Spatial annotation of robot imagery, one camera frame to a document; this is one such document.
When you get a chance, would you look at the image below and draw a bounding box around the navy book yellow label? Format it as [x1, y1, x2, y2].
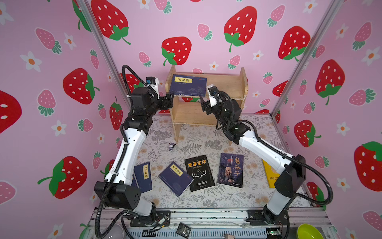
[169, 74, 207, 97]

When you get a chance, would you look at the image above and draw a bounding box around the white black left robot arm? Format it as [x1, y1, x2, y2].
[94, 87, 174, 217]

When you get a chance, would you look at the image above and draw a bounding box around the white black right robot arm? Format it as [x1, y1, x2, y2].
[200, 97, 306, 225]

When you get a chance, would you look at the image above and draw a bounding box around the navy book behind left arm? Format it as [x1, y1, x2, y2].
[132, 162, 153, 193]

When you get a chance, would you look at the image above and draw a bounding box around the wooden two-tier shelf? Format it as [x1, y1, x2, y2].
[165, 65, 249, 143]

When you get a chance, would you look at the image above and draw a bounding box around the Kuromi toy figurine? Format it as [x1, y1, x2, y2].
[168, 143, 176, 152]

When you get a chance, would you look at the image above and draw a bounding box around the dark old man book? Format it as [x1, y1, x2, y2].
[217, 153, 244, 188]

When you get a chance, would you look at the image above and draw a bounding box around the black antler cover book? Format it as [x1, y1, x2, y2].
[185, 155, 215, 192]

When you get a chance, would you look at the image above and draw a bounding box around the yellow cartoon cover book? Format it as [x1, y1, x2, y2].
[263, 160, 280, 189]

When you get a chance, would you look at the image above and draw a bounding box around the small black electronic module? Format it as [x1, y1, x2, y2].
[176, 223, 192, 239]

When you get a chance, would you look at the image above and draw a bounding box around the grey bowl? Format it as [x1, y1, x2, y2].
[104, 224, 125, 239]

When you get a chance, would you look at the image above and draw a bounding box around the lime green bowl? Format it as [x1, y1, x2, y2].
[296, 224, 324, 239]

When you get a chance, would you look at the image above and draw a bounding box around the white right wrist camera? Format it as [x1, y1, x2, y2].
[208, 84, 218, 107]

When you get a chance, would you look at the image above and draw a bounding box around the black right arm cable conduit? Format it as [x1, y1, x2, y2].
[214, 89, 334, 206]

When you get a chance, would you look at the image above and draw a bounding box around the left aluminium corner post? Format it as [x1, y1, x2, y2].
[78, 0, 131, 111]

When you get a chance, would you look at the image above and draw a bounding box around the aluminium corner post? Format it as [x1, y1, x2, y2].
[78, 0, 131, 111]
[271, 0, 343, 120]

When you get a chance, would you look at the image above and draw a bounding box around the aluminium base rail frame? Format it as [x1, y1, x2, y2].
[83, 207, 336, 239]

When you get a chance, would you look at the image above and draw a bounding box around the right aluminium corner post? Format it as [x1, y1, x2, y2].
[271, 0, 343, 120]

